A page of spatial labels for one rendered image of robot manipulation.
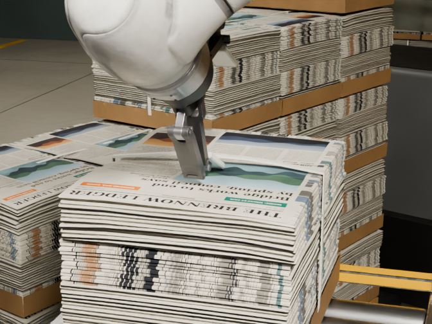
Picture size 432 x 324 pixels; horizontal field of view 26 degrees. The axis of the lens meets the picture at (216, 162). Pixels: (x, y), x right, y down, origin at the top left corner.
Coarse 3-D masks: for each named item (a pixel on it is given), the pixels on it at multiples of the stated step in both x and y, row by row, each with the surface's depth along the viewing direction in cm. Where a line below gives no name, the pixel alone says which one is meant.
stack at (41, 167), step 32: (64, 128) 227; (96, 128) 227; (128, 128) 227; (256, 128) 229; (288, 128) 240; (320, 128) 254; (0, 160) 199; (32, 160) 199; (64, 160) 199; (96, 160) 200; (0, 192) 178; (32, 192) 178; (0, 224) 175; (32, 224) 174; (0, 256) 177; (32, 256) 175; (0, 288) 179; (32, 288) 177; (0, 320) 181; (32, 320) 178
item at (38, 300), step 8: (48, 288) 180; (56, 288) 182; (0, 296) 180; (8, 296) 178; (16, 296) 176; (24, 296) 175; (32, 296) 177; (40, 296) 179; (48, 296) 181; (56, 296) 182; (0, 304) 180; (8, 304) 178; (16, 304) 177; (24, 304) 176; (32, 304) 178; (40, 304) 179; (48, 304) 181; (16, 312) 178; (24, 312) 176; (32, 312) 178
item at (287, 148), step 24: (144, 144) 132; (168, 144) 132; (216, 144) 132; (240, 144) 132; (264, 144) 132; (288, 144) 133; (312, 144) 133; (336, 144) 133; (336, 168) 130; (336, 192) 133; (336, 216) 134; (336, 240) 140
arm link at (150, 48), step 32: (64, 0) 84; (96, 0) 81; (128, 0) 81; (160, 0) 82; (192, 0) 85; (96, 32) 82; (128, 32) 82; (160, 32) 84; (192, 32) 87; (128, 64) 85; (160, 64) 87
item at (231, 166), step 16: (128, 160) 127; (144, 160) 126; (160, 160) 126; (176, 160) 126; (224, 160) 125; (240, 160) 125; (288, 176) 118; (304, 176) 118; (320, 176) 120; (320, 192) 117; (320, 208) 121; (320, 224) 122; (320, 240) 123
